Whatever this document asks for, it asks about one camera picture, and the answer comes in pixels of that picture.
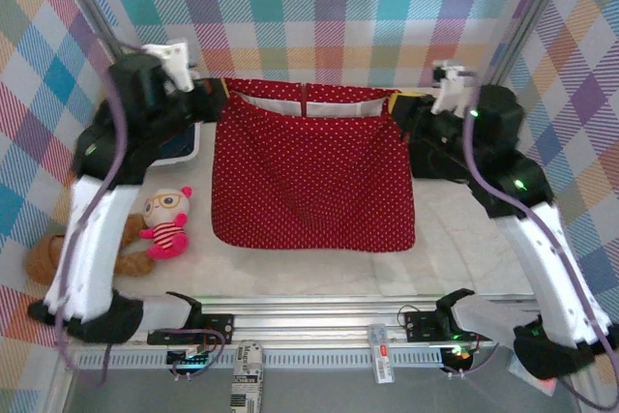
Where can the red white-dotted skirt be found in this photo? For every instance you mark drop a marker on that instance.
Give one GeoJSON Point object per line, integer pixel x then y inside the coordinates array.
{"type": "Point", "coordinates": [314, 181]}

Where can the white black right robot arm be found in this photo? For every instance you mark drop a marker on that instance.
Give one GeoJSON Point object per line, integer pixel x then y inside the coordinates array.
{"type": "Point", "coordinates": [546, 258]}

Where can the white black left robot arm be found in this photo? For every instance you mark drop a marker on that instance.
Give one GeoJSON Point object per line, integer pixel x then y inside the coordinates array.
{"type": "Point", "coordinates": [92, 248]}

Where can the white plastic basket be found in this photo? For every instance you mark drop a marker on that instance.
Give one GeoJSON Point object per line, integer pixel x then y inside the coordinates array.
{"type": "Point", "coordinates": [191, 157]}

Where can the pink striped plush doll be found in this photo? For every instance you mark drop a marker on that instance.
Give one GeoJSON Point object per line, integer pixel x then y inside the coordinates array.
{"type": "Point", "coordinates": [164, 234]}

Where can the brown teddy bear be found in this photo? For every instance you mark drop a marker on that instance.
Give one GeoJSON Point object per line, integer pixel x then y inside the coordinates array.
{"type": "Point", "coordinates": [41, 263]}

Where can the clear box with red label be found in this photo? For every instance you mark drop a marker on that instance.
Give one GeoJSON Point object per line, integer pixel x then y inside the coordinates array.
{"type": "Point", "coordinates": [381, 355]}

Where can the newsprint pattern box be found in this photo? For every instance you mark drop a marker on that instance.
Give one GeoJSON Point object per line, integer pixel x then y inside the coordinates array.
{"type": "Point", "coordinates": [246, 374]}

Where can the aluminium corner post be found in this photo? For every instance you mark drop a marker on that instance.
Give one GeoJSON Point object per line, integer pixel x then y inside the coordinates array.
{"type": "Point", "coordinates": [526, 21]}
{"type": "Point", "coordinates": [92, 2]}

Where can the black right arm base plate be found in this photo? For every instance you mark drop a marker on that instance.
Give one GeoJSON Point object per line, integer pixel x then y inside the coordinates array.
{"type": "Point", "coordinates": [421, 323]}

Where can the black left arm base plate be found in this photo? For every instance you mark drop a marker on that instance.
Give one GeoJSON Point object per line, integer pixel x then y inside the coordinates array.
{"type": "Point", "coordinates": [217, 323]}

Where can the aluminium frame rail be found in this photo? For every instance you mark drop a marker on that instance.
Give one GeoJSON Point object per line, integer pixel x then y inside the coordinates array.
{"type": "Point", "coordinates": [314, 321]}

